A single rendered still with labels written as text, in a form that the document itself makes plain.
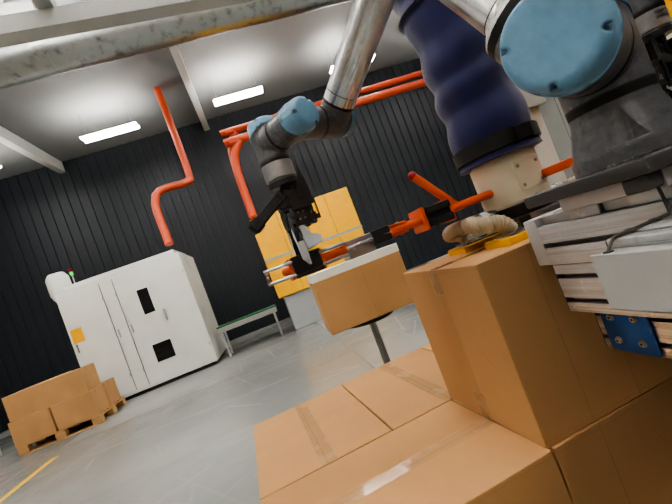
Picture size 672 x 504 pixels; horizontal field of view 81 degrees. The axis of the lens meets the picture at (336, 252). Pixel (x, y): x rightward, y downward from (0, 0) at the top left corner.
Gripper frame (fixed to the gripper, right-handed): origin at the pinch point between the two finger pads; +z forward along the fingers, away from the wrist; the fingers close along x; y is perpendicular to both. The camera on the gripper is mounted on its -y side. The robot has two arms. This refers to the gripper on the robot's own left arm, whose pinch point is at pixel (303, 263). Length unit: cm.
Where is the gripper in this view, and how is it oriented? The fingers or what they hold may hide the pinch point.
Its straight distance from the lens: 92.9
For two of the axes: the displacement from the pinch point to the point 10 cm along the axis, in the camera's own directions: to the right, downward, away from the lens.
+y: 9.1, -3.4, 2.3
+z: 3.5, 9.4, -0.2
